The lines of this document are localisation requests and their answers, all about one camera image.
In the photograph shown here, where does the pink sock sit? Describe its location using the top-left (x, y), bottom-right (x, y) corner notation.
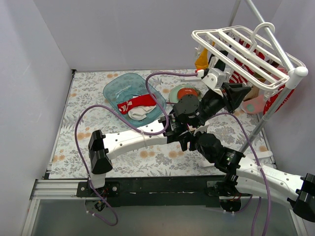
top-left (241, 95), bottom-right (266, 114)

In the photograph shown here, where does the yellow sock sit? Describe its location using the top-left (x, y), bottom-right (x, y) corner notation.
top-left (194, 46), bottom-right (216, 72)

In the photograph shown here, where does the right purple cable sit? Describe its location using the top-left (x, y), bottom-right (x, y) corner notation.
top-left (214, 112), bottom-right (271, 236)

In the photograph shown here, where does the beige brown striped sock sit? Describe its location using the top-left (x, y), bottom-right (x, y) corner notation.
top-left (243, 85), bottom-right (260, 101)

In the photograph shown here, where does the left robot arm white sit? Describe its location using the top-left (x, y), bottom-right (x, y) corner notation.
top-left (88, 83), bottom-right (251, 197)

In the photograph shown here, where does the dark green sock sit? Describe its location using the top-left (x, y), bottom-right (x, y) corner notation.
top-left (214, 50), bottom-right (228, 72)

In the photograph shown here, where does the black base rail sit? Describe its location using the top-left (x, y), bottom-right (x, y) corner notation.
top-left (76, 176), bottom-right (252, 212)

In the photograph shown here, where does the purple cable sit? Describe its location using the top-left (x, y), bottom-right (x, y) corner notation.
top-left (214, 112), bottom-right (271, 236)
top-left (74, 71), bottom-right (199, 226)

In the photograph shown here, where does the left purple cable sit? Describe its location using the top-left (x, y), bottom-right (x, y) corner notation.
top-left (74, 71), bottom-right (199, 226)

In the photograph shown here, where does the light green plate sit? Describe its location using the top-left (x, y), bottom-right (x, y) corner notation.
top-left (169, 84), bottom-right (202, 103)

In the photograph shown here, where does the white clip hanger rack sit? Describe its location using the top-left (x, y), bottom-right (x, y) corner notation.
top-left (191, 22), bottom-right (308, 92)

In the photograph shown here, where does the plain white sock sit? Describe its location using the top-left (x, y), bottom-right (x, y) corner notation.
top-left (128, 106), bottom-right (156, 121)

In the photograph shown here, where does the metal drying stand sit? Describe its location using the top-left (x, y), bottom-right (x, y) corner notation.
top-left (198, 0), bottom-right (309, 168)

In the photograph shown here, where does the red white striped sock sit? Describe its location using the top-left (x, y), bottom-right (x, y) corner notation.
top-left (229, 39), bottom-right (265, 83)

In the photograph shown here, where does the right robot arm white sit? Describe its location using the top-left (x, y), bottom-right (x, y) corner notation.
top-left (180, 131), bottom-right (315, 222)

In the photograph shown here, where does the red sock white pattern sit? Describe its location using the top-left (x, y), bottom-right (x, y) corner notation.
top-left (117, 94), bottom-right (157, 115)

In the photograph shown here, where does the orange saucer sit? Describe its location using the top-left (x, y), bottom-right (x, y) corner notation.
top-left (177, 88), bottom-right (198, 100)

